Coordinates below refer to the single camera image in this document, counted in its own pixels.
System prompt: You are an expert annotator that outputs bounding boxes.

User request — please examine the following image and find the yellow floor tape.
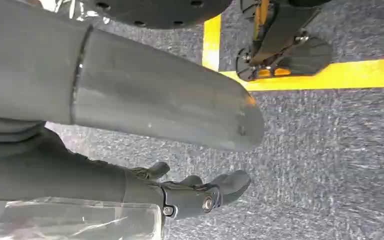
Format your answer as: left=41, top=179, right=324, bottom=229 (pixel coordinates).
left=201, top=0, right=384, bottom=92

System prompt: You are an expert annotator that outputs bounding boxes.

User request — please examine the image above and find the crinkled clear plastic film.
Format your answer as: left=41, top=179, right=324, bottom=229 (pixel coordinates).
left=37, top=0, right=112, bottom=26

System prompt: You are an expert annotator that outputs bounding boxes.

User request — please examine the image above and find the black round perforated disc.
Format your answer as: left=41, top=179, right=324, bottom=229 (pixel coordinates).
left=82, top=0, right=235, bottom=30

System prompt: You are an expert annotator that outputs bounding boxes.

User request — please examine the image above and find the clear plastic bag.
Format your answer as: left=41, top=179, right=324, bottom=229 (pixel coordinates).
left=0, top=190, right=165, bottom=240

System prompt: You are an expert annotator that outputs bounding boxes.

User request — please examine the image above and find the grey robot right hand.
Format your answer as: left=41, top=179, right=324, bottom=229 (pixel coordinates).
left=0, top=0, right=266, bottom=221

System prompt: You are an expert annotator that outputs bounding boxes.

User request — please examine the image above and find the grey ribbed right arm sleeve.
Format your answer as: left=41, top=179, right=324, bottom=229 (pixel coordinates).
left=0, top=114, right=47, bottom=144

